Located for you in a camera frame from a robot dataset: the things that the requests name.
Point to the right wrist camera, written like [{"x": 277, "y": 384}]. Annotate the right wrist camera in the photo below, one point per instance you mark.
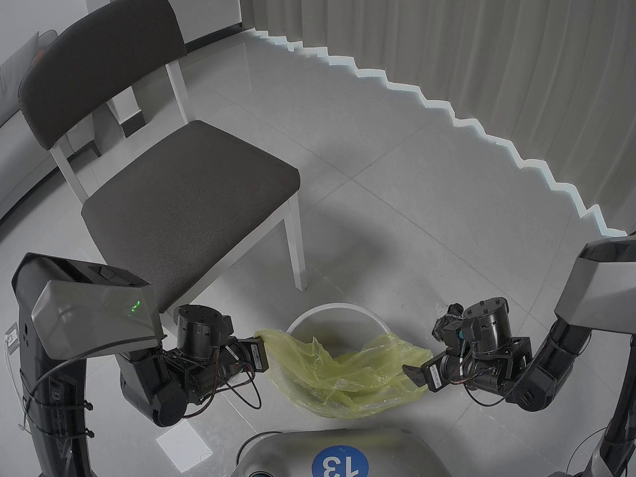
[{"x": 454, "y": 338}]

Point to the white trash bin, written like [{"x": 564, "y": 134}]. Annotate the white trash bin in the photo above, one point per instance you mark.
[{"x": 338, "y": 311}]

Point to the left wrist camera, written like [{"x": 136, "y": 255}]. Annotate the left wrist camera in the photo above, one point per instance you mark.
[{"x": 226, "y": 327}]

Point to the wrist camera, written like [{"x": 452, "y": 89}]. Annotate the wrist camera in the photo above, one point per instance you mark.
[
  {"x": 226, "y": 327},
  {"x": 454, "y": 338}
]

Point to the dark grey cushioned chair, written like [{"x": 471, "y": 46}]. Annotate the dark grey cushioned chair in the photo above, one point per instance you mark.
[{"x": 189, "y": 187}]

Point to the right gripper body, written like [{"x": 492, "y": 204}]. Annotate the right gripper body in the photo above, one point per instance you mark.
[{"x": 449, "y": 368}]

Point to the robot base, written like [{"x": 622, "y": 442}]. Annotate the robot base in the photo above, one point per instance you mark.
[{"x": 348, "y": 450}]

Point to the orange cushion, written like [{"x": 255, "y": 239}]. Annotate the orange cushion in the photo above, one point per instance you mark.
[{"x": 39, "y": 55}]

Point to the grey cushion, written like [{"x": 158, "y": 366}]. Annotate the grey cushion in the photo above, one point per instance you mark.
[{"x": 15, "y": 72}]

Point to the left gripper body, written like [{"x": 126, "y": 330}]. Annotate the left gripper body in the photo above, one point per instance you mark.
[{"x": 243, "y": 355}]

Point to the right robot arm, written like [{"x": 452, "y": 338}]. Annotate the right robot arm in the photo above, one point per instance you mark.
[{"x": 596, "y": 286}]

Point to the yellow plastic bag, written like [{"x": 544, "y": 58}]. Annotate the yellow plastic bag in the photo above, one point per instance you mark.
[{"x": 348, "y": 375}]

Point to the black plastic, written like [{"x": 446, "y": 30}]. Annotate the black plastic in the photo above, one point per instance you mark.
[{"x": 439, "y": 328}]

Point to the pale beige curtain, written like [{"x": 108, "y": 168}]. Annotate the pale beige curtain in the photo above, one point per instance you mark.
[{"x": 472, "y": 42}]

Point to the grey sofa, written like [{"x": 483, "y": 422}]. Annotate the grey sofa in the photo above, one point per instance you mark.
[{"x": 15, "y": 167}]

